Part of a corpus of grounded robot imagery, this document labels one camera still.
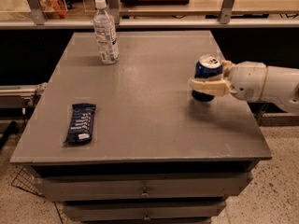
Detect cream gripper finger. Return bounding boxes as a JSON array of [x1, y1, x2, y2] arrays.
[[221, 60, 235, 77], [188, 78, 231, 96]]

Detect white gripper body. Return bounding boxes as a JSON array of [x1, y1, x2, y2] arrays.
[[228, 62, 267, 102]]

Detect blue pepsi can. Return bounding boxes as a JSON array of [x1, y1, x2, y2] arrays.
[[192, 54, 223, 102]]

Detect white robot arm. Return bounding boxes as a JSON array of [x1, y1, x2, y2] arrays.
[[189, 61, 299, 115]]

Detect blue rxbar blueberry bar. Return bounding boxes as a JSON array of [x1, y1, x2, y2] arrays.
[[65, 103, 96, 144]]

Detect upper grey drawer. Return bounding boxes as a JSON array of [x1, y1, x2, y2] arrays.
[[34, 172, 253, 202]]

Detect grey drawer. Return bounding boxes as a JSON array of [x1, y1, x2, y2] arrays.
[[64, 201, 226, 221], [34, 172, 253, 202]]

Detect grey drawer cabinet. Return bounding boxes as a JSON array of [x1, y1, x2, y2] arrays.
[[11, 31, 271, 224]]

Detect clear plastic water bottle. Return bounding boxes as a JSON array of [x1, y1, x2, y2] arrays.
[[93, 0, 119, 64]]

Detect lower grey drawer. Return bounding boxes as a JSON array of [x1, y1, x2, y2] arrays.
[[64, 201, 226, 221]]

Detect orange snack bag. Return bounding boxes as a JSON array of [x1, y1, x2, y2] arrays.
[[38, 0, 67, 19]]

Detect black wire rack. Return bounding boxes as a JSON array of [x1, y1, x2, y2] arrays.
[[11, 167, 43, 197]]

